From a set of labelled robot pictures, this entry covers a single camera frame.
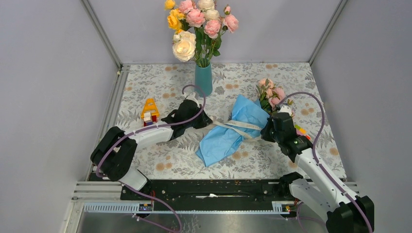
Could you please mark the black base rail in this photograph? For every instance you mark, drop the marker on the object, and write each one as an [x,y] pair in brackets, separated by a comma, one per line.
[215,195]

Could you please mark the yellow red toy block car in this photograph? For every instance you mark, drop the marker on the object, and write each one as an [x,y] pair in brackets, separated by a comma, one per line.
[150,113]

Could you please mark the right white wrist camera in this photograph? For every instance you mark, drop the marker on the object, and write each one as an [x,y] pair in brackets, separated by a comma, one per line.
[285,109]

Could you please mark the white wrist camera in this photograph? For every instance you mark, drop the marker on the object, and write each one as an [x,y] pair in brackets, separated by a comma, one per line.
[192,97]
[285,109]

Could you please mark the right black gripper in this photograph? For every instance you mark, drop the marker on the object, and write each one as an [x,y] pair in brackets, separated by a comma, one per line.
[264,132]

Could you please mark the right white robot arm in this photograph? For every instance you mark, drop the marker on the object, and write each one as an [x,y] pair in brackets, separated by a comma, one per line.
[341,208]

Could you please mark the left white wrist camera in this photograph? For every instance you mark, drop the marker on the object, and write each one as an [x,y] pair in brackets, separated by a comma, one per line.
[192,97]

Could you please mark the colourful stacked toy bricks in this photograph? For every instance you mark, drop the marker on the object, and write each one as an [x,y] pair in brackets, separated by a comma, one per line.
[302,132]

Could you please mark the pink flowers bunch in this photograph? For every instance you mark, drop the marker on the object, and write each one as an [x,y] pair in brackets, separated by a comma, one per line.
[269,95]

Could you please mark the blue wrapping paper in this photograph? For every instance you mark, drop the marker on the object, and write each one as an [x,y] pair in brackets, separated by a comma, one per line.
[221,142]

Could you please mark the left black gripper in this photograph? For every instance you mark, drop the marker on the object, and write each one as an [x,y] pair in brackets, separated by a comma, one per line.
[204,121]

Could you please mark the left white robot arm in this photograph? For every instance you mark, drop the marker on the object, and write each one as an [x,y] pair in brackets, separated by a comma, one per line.
[114,153]

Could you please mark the teal ceramic vase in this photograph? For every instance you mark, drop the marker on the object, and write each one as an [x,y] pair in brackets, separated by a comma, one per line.
[203,80]

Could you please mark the flower bouquet in vase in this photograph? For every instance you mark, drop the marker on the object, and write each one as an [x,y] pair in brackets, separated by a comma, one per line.
[198,29]

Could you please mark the cream ribbon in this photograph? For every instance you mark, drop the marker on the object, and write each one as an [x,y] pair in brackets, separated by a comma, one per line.
[234,125]

